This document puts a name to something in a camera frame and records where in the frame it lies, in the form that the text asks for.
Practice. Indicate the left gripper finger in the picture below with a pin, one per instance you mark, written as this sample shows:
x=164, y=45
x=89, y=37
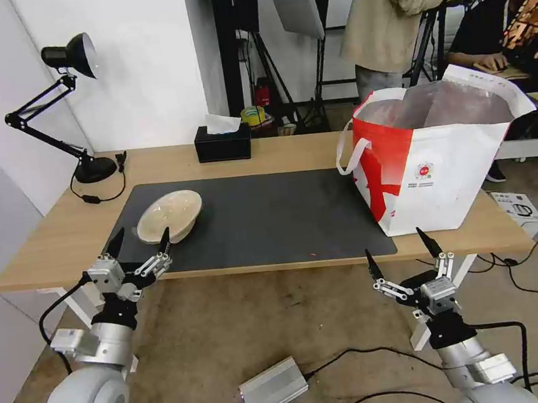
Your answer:
x=116, y=246
x=164, y=251

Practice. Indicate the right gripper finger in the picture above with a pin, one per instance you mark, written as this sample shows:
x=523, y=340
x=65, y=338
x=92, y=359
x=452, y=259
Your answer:
x=435, y=249
x=375, y=269

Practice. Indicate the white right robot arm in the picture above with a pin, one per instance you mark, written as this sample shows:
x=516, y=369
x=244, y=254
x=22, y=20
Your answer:
x=474, y=372

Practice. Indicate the white red takeout bag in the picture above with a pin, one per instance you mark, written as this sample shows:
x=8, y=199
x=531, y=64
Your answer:
x=438, y=169

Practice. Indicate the beige disposable bowl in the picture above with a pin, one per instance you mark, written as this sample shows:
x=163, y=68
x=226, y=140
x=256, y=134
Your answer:
x=169, y=216

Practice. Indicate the black desk lamp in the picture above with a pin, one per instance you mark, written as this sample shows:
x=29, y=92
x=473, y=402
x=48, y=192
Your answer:
x=95, y=168

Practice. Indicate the white printed carton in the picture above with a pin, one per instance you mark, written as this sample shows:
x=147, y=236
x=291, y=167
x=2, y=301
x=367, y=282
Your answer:
x=517, y=209

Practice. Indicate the black desk mat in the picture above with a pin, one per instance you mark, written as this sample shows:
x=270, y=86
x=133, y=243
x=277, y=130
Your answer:
x=276, y=220

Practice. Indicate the black tissue box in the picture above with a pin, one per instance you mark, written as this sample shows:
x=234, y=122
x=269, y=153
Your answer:
x=223, y=146

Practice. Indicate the white tissue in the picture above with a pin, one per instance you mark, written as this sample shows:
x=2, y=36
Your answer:
x=221, y=122

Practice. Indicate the white low bench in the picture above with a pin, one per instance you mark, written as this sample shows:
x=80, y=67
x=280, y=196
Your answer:
x=537, y=144

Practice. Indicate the silver power supply box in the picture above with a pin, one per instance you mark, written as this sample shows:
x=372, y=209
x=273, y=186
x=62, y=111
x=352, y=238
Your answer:
x=274, y=389

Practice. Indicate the yellow green tape roll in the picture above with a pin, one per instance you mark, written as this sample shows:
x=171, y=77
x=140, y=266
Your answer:
x=253, y=115

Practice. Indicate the red canister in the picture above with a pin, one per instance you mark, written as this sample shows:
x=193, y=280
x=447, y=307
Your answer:
x=263, y=95

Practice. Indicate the black light stand tripod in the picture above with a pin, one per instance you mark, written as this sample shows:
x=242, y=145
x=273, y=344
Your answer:
x=264, y=67

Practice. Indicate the seated person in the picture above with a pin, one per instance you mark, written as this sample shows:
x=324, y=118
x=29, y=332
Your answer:
x=477, y=30

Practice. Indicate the standing person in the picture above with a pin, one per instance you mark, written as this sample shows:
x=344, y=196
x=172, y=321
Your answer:
x=389, y=16

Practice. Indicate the white reflector panel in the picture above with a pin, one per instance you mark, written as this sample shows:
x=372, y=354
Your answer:
x=296, y=1

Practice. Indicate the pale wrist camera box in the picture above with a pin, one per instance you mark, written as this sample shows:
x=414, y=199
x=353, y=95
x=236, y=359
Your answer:
x=440, y=294
x=107, y=274

